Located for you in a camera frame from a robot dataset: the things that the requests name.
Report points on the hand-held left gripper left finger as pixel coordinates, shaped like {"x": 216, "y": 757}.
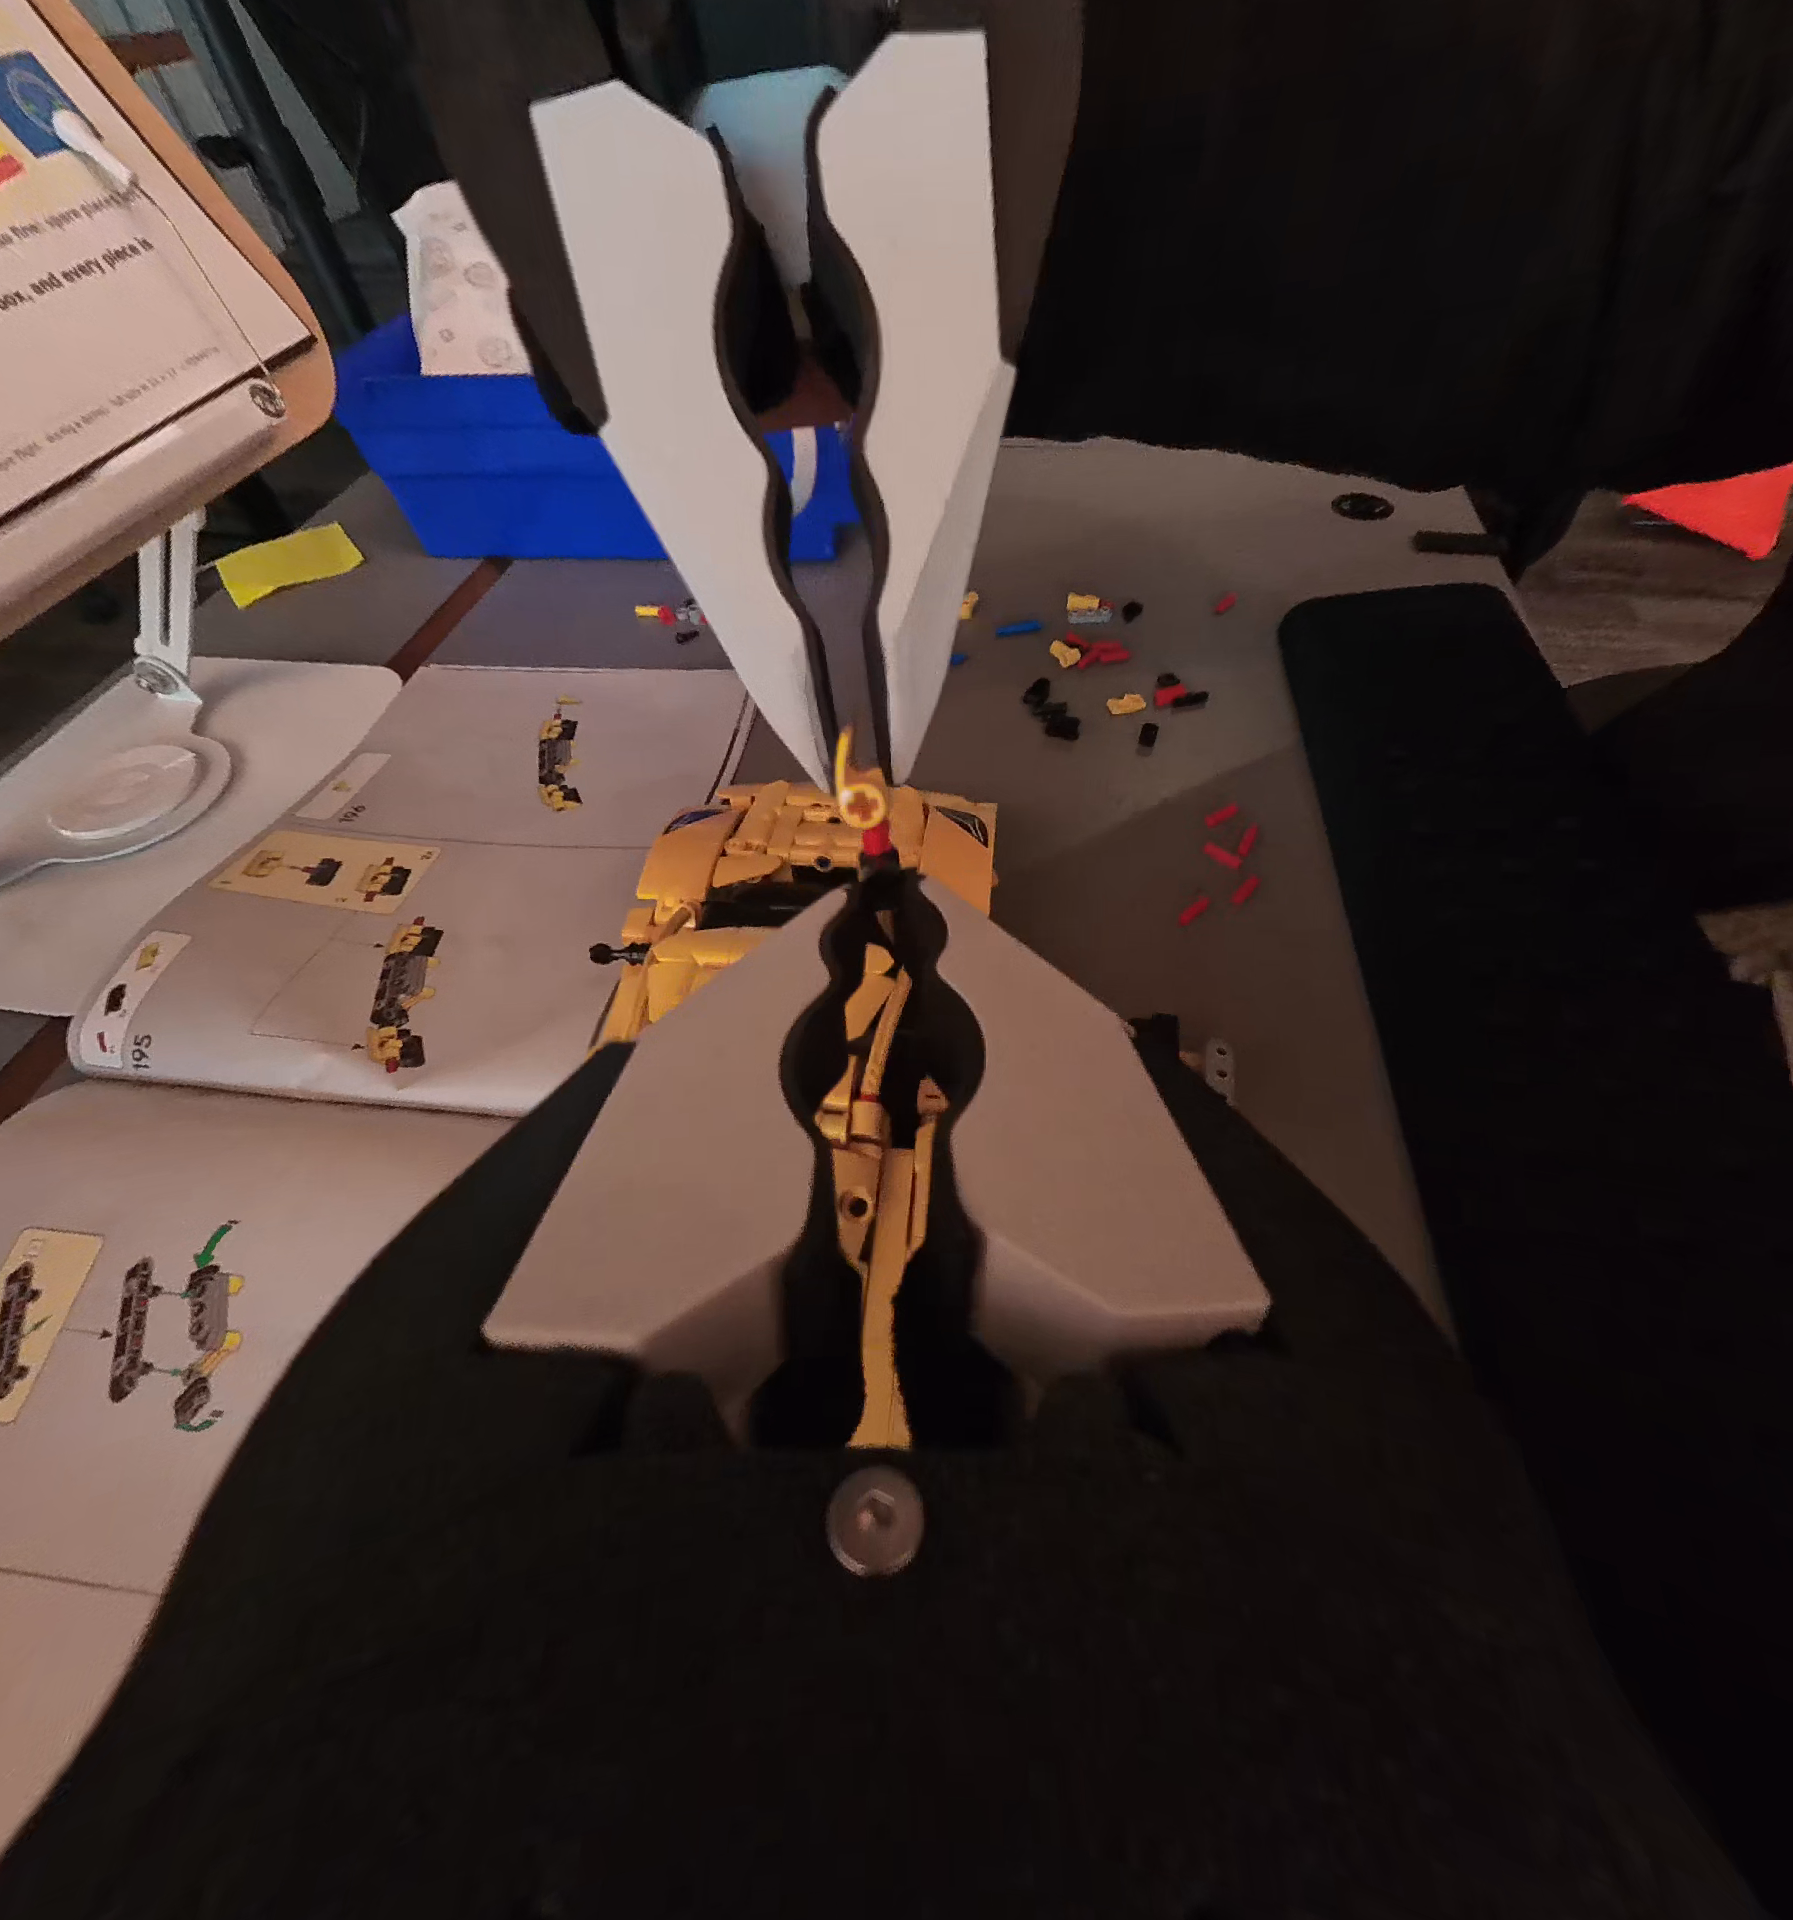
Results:
{"x": 657, "y": 1201}

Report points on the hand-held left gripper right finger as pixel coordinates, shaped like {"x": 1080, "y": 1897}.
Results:
{"x": 1091, "y": 1184}

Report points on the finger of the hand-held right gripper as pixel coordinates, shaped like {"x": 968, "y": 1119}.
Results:
{"x": 640, "y": 301}
{"x": 933, "y": 301}

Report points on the grey brick beam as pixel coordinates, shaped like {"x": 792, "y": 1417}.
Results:
{"x": 1221, "y": 1069}

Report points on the black brick connector piece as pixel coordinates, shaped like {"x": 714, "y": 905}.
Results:
{"x": 879, "y": 908}

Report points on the yellow toy brick car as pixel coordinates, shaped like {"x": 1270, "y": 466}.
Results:
{"x": 776, "y": 855}

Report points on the yellow pointed brick piece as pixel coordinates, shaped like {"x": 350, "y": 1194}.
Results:
{"x": 860, "y": 795}

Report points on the grey desk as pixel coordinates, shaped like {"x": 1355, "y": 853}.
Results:
{"x": 1107, "y": 931}

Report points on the black desk grommet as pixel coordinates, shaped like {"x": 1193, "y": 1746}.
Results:
{"x": 1362, "y": 506}

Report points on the patterned paper bag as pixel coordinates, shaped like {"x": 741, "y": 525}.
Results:
{"x": 455, "y": 285}

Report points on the blue plastic bin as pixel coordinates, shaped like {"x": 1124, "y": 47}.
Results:
{"x": 507, "y": 464}

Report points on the scattered coloured brick pieces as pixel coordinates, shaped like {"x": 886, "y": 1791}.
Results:
{"x": 670, "y": 618}

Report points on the loose small brick pieces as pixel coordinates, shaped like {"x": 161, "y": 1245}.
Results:
{"x": 1091, "y": 653}

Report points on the yellow tape strip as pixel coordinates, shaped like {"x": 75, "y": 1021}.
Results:
{"x": 288, "y": 566}

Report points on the open instruction booklet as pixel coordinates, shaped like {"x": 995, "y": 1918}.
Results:
{"x": 460, "y": 781}

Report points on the printed instruction sheet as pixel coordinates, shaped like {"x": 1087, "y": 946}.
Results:
{"x": 57, "y": 331}

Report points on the wooden book stand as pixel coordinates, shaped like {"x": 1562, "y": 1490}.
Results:
{"x": 161, "y": 750}

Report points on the orange traffic cone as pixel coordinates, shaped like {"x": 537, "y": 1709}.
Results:
{"x": 1722, "y": 503}

